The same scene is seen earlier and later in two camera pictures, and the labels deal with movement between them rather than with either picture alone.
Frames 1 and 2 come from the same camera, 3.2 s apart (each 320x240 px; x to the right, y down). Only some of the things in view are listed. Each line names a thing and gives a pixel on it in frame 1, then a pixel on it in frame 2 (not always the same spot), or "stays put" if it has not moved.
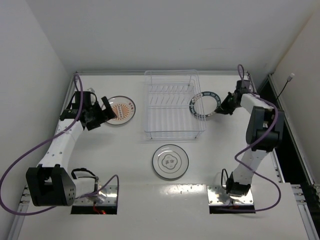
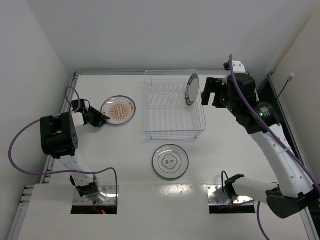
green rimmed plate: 204,104 → 192,89
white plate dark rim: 170,161 stays put
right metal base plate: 217,195 stays put
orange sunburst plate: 124,108 stays put
